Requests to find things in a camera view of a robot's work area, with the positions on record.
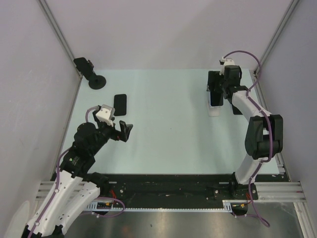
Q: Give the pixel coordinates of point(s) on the black round-base phone stand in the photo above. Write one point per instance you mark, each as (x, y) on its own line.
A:
(95, 81)

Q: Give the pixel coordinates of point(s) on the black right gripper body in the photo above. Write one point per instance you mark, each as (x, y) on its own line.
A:
(225, 84)

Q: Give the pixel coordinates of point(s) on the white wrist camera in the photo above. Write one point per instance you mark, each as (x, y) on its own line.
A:
(105, 114)
(225, 62)

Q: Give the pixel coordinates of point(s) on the white phone stand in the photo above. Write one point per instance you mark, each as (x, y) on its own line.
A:
(213, 111)

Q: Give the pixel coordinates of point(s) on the aluminium corner post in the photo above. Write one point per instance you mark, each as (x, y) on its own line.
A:
(277, 34)
(48, 14)

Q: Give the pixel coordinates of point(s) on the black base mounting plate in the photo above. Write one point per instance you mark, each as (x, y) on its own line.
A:
(177, 191)

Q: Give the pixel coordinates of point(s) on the aluminium corner post left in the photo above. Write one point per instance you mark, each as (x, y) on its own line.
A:
(48, 14)

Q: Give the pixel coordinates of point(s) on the aluminium corner post right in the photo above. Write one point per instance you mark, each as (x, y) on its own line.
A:
(277, 34)

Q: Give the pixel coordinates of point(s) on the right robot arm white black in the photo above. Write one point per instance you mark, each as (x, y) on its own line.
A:
(264, 136)

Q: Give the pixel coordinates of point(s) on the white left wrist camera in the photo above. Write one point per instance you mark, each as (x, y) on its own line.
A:
(105, 114)

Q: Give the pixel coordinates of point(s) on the aluminium rail right side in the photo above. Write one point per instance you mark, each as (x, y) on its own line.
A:
(277, 157)

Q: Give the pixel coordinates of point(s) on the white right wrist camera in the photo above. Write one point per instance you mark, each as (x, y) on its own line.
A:
(225, 62)

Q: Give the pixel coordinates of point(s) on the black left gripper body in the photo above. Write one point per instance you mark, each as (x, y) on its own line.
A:
(111, 131)

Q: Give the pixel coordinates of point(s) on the black folding phone stand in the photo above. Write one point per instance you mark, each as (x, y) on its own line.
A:
(235, 110)

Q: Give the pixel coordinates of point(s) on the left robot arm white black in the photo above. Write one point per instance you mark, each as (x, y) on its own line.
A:
(74, 189)

